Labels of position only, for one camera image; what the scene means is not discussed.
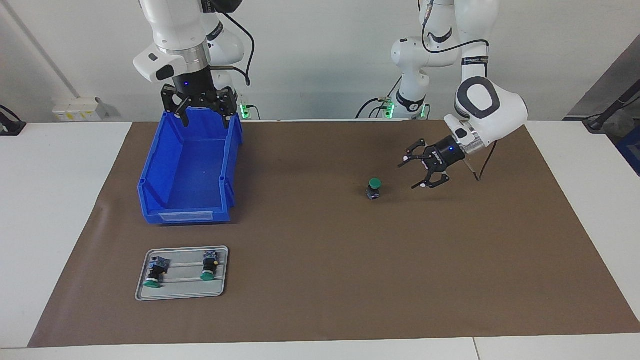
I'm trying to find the black clamp mount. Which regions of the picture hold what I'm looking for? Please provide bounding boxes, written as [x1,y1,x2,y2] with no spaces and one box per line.
[0,105,27,137]

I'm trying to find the blue crate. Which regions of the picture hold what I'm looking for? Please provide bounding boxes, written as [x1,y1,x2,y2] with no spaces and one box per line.
[616,137,640,177]

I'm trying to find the black left arm base cables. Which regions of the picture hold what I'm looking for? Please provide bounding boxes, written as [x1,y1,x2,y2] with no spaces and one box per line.
[356,75,402,119]

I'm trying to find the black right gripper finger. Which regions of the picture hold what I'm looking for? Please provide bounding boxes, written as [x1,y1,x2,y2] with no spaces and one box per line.
[161,85,191,128]
[215,87,238,129]

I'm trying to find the white wall cable duct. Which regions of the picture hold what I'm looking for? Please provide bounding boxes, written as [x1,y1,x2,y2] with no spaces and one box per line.
[2,0,81,99]

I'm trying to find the blue plastic storage bin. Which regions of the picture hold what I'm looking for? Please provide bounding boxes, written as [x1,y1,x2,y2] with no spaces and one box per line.
[137,106,244,226]

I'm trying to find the black stand pole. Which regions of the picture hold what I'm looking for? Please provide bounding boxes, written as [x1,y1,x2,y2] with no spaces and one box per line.
[582,80,640,133]

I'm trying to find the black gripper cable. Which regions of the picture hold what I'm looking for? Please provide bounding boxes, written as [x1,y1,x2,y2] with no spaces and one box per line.
[419,0,498,182]
[202,0,256,86]

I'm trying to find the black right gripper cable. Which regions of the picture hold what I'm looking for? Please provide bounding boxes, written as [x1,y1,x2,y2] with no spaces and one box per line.
[202,0,256,86]

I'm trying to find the grey metal tray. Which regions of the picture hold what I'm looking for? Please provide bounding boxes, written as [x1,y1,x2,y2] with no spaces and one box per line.
[135,246,229,302]

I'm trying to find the brown table mat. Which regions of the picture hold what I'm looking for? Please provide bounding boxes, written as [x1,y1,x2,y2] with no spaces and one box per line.
[27,120,640,348]

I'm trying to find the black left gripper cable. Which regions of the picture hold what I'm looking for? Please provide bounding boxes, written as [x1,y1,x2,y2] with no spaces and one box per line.
[419,0,498,182]

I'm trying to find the white wall socket box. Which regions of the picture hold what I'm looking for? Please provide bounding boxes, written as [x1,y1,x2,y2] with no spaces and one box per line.
[52,96,121,122]

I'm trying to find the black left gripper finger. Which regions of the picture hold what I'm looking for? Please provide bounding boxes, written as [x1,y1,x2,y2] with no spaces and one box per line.
[411,170,451,190]
[398,139,427,168]

